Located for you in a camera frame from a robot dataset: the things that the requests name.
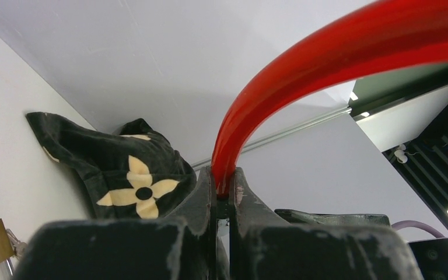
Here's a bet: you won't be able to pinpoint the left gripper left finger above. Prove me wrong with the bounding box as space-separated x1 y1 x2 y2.
13 167 216 279

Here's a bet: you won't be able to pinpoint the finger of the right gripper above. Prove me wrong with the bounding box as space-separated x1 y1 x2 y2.
274 209 390 227

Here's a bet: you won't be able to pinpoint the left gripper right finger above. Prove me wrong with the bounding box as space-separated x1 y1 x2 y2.
229 168 422 279

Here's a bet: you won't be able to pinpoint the red cable lock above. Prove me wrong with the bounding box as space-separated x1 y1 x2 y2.
211 1 448 198

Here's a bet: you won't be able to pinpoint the black floral blanket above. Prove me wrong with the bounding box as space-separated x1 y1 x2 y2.
26 112 197 219

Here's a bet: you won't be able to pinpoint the large padlock keys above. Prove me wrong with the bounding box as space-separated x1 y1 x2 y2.
6 229 27 260

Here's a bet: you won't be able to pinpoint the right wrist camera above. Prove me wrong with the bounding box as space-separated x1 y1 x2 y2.
408 238 448 280

